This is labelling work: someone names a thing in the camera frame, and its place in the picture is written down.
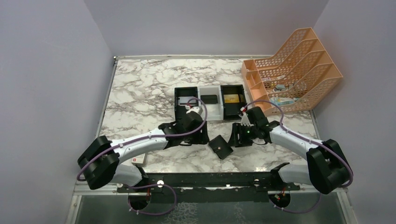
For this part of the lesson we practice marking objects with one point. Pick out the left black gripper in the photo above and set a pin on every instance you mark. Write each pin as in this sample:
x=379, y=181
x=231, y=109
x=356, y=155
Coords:
x=201, y=136

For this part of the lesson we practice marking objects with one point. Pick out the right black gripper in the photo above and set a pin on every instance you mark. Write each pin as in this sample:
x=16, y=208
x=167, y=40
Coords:
x=236, y=138

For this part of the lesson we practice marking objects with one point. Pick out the black white three-compartment tray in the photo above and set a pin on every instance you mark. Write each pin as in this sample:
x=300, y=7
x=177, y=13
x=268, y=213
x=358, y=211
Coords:
x=223, y=102

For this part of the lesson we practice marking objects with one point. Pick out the black leather card holder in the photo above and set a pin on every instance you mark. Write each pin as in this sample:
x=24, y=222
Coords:
x=220, y=147

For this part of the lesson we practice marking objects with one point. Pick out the gold card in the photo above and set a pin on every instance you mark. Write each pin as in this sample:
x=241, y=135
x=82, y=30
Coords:
x=231, y=98

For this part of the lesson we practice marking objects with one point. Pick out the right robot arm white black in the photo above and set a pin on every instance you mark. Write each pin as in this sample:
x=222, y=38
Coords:
x=326, y=168

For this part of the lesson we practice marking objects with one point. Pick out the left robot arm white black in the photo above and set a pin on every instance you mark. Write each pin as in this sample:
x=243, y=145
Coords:
x=102, y=162

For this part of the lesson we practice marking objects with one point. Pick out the silver card in tray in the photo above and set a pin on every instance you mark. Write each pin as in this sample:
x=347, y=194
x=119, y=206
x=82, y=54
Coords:
x=186, y=100

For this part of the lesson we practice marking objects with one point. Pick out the black card in tray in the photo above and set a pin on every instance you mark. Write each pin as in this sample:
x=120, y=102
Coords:
x=209, y=99

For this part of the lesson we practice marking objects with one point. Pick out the items inside file rack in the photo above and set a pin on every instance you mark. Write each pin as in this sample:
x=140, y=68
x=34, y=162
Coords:
x=282, y=99

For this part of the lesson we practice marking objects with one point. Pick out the orange plastic file rack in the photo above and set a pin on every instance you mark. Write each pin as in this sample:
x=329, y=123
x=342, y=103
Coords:
x=301, y=59

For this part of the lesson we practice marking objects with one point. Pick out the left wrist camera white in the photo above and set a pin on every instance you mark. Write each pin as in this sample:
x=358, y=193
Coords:
x=196, y=109

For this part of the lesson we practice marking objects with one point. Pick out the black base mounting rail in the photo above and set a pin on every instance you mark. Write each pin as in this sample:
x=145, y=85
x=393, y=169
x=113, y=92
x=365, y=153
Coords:
x=207, y=187

